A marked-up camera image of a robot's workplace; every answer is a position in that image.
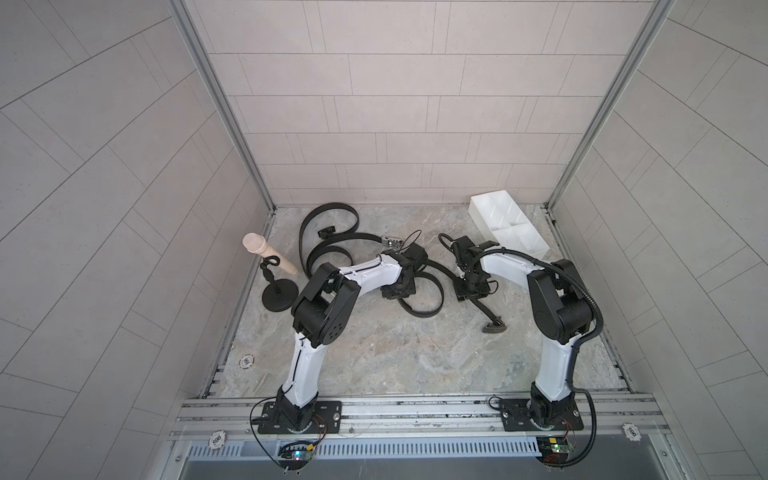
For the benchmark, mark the right white round sticker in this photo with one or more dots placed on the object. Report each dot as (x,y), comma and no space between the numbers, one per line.
(631,432)

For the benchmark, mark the aluminium front rail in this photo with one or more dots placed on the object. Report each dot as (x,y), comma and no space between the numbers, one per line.
(388,416)

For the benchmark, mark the white compartment storage box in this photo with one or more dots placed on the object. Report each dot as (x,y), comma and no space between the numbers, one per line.
(499,218)

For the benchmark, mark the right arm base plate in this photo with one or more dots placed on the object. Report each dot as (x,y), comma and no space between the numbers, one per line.
(539,414)

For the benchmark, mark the black belt with silver buckle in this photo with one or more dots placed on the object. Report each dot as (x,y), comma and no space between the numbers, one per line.
(330,237)

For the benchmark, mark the green circuit board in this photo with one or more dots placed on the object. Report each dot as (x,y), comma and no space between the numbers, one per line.
(296,455)
(553,450)

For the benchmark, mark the floor white round sticker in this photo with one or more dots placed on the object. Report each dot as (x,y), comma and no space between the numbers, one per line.
(246,361)

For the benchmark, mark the black stand with beige roll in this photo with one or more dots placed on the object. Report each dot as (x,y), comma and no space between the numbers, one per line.
(280,293)

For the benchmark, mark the long black belt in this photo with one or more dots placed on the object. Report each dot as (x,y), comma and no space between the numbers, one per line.
(438,294)

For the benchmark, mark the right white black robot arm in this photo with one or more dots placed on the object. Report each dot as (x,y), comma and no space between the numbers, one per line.
(563,310)

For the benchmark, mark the left white round sticker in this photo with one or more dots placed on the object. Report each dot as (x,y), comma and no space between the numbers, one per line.
(217,440)

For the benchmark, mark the right green circuit board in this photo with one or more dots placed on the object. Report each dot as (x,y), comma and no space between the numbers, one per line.
(553,450)

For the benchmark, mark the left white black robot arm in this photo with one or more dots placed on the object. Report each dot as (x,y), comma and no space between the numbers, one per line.
(321,313)

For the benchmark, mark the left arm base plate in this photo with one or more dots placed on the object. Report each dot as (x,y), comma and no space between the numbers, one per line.
(282,418)

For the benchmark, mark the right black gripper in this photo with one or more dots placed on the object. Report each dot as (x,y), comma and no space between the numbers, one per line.
(459,291)

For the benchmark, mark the left green circuit board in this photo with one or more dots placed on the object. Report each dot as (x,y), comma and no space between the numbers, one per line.
(296,455)

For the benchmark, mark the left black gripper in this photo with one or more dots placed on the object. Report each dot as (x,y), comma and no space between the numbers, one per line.
(410,289)

